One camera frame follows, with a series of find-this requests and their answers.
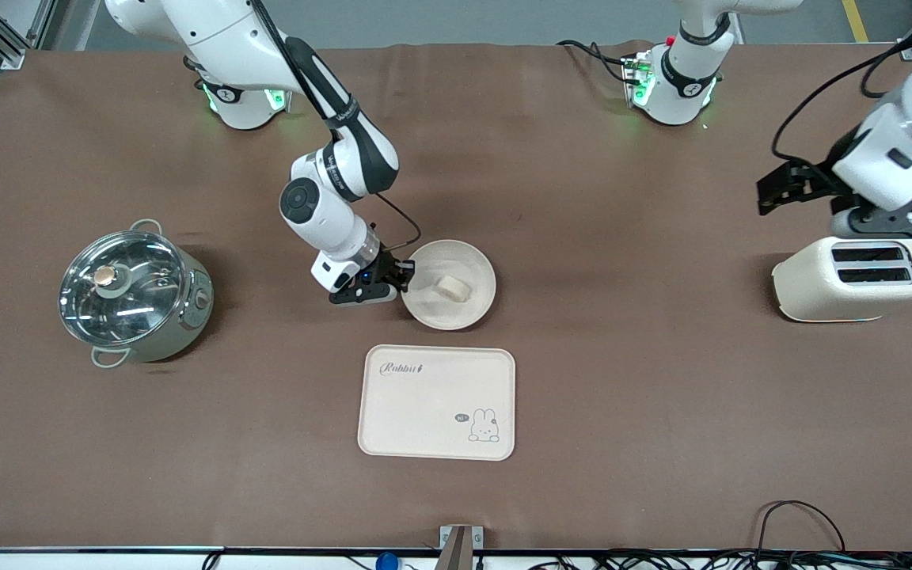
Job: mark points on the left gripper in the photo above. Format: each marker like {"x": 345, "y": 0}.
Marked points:
{"x": 818, "y": 176}

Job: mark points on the cream two-slot toaster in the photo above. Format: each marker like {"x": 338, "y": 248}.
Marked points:
{"x": 844, "y": 297}

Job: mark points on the pale steamed bun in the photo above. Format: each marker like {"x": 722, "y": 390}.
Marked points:
{"x": 451, "y": 288}

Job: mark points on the beige round plate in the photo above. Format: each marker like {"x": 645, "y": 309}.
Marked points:
{"x": 456, "y": 261}

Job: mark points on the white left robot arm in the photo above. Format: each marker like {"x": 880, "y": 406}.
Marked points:
{"x": 685, "y": 71}

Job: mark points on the beige rabbit print tray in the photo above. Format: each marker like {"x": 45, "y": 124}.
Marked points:
{"x": 424, "y": 412}

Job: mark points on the grey electric cooking pot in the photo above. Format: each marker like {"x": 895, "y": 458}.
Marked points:
{"x": 187, "y": 313}

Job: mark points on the glass pot lid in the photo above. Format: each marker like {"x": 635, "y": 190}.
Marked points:
{"x": 119, "y": 289}

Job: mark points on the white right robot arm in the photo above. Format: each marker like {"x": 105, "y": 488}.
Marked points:
{"x": 226, "y": 32}

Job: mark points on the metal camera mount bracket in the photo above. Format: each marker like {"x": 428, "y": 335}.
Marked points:
{"x": 460, "y": 546}

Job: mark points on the blue round cap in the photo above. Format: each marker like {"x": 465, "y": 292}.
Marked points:
{"x": 386, "y": 562}

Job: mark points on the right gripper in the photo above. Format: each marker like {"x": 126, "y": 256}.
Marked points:
{"x": 385, "y": 265}

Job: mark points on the brown table mat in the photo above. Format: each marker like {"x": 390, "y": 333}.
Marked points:
{"x": 583, "y": 237}

